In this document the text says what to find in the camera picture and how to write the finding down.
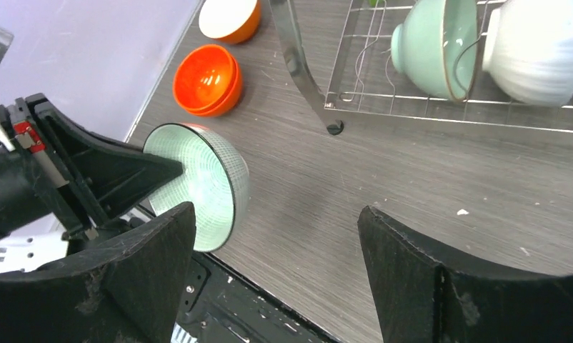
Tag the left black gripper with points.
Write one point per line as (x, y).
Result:
(51, 165)

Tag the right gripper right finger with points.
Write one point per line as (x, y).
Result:
(427, 291)

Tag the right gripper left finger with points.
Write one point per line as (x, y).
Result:
(126, 289)

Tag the pale green bowl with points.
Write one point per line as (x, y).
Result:
(215, 179)
(434, 47)

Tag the orange bowl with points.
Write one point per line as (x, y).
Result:
(230, 99)
(203, 78)

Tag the steel two-tier dish rack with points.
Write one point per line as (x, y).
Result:
(365, 89)

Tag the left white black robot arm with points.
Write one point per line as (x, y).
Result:
(45, 240)

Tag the white bowl in rack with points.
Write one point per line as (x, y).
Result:
(528, 51)

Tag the white bowl brown outside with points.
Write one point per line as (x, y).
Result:
(230, 21)

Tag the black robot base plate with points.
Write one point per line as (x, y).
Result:
(221, 305)

